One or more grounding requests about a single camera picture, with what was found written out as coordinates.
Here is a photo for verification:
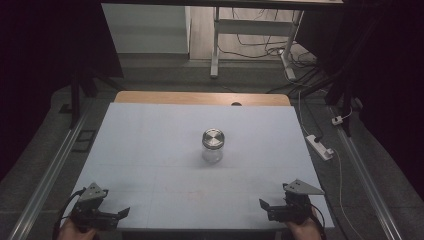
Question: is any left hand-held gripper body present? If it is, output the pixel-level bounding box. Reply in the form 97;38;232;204
70;182;120;232

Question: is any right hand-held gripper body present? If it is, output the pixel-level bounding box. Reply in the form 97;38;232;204
267;178;326;225

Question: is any clear glass jar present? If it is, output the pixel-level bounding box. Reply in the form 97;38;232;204
201;128;226;165

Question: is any silver metal jar lid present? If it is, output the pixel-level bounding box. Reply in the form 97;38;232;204
201;128;226;150

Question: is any person's right hand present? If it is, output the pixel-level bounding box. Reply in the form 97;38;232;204
285;207;324;240

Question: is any person's left hand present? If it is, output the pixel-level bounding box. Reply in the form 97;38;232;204
57;218;98;240

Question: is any white power strip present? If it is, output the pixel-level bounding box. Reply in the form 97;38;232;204
305;133;335;162

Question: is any white table cover sheet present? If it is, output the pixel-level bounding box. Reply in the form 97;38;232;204
57;102;336;232

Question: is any black metal stand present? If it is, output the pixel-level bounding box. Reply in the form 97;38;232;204
288;64;364;138
59;64;125;130

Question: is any wooden table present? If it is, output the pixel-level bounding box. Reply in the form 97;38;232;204
114;90;292;107

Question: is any dark curtain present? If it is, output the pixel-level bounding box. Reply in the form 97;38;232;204
294;0;424;201
0;0;125;183

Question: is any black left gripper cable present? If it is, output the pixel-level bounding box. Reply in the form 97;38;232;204
52;187;87;240

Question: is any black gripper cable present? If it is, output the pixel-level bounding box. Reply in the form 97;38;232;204
52;187;87;240
308;202;328;240

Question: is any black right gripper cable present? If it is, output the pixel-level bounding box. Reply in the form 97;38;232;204
308;202;328;240

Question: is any thin white cable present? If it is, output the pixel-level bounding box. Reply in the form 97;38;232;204
297;90;365;240

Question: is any aluminium floor rail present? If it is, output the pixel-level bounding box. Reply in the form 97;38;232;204
7;108;94;240
328;105;404;240

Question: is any black rectangular floor frame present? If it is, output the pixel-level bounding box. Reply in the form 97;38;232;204
71;128;98;154

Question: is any tangle of black cables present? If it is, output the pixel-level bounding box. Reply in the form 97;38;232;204
218;7;321;96

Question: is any white metal desk frame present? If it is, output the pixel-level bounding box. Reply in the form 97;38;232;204
209;6;305;81

